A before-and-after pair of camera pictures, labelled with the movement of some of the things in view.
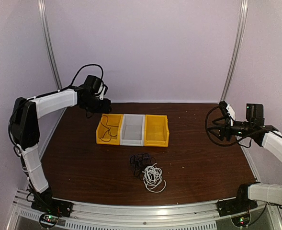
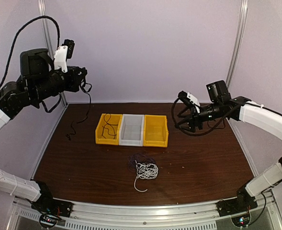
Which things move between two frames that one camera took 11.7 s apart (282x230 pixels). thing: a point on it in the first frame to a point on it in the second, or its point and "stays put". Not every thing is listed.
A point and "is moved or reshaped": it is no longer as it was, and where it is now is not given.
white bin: [131, 130] stays put
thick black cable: [139, 162] is moved or reshaped
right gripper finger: [220, 121] to [187, 108]
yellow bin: [156, 131] stays put
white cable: [152, 178] is moved or reshaped
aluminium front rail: [145, 216] stays put
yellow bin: [108, 130] stays put
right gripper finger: [217, 132] to [186, 124]
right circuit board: [241, 221] stays put
